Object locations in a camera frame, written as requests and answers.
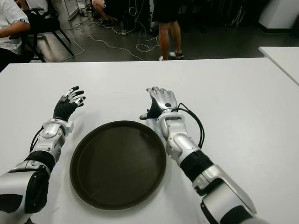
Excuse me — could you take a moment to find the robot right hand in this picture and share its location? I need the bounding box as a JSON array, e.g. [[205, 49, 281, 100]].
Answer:
[[139, 86, 178, 121]]

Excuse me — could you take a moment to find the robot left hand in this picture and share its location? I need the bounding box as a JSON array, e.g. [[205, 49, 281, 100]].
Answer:
[[52, 86, 86, 122]]

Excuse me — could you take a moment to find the walking person in black shorts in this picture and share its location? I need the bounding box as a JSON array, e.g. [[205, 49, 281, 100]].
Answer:
[[151, 0, 185, 61]]

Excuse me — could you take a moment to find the round dark brown tray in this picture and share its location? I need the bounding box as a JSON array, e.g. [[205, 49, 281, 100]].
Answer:
[[69, 120, 167, 212]]

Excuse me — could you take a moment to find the black wooden chair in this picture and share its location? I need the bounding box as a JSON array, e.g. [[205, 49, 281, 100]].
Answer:
[[23, 0, 75, 63]]

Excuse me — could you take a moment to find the seated person in white shirt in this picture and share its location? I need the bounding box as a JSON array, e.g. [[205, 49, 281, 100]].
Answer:
[[0, 0, 35, 70]]

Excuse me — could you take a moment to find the white cabinet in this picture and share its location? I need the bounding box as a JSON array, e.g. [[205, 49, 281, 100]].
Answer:
[[66, 0, 79, 21]]

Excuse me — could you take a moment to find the crouching person in dark clothes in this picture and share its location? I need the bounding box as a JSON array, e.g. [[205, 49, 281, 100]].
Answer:
[[91, 0, 117, 26]]

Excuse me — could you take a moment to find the neighbouring white table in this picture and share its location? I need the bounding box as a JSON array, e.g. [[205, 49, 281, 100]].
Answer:
[[258, 46, 299, 86]]

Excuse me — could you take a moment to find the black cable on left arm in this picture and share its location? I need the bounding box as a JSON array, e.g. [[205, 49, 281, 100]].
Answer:
[[29, 127, 45, 152]]

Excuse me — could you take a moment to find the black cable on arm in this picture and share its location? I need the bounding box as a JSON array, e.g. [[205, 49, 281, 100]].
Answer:
[[171, 102, 205, 149], [29, 127, 45, 152]]

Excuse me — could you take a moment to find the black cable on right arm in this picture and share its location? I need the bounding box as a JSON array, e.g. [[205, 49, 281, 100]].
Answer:
[[171, 102, 205, 149]]

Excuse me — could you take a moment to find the white cable on floor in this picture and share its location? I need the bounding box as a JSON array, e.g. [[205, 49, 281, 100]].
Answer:
[[70, 7, 162, 62]]

